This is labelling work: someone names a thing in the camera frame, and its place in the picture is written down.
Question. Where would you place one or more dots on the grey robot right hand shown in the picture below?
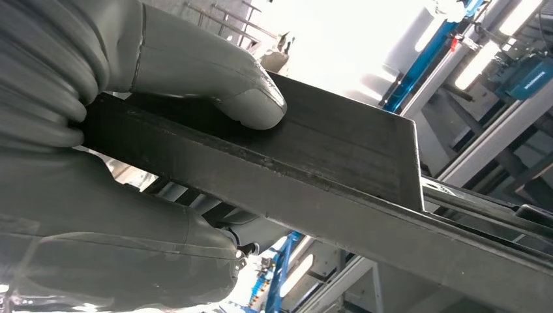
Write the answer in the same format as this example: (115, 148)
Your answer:
(108, 250)

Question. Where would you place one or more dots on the ceiling light strip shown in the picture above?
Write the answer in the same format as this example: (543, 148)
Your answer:
(520, 17)
(477, 65)
(297, 275)

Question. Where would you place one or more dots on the blue steel column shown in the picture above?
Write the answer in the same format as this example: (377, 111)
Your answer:
(423, 65)

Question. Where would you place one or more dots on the teal machine box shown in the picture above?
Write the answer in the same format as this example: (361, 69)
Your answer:
(527, 77)

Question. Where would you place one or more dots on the blue steel frame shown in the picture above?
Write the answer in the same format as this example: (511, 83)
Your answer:
(276, 276)

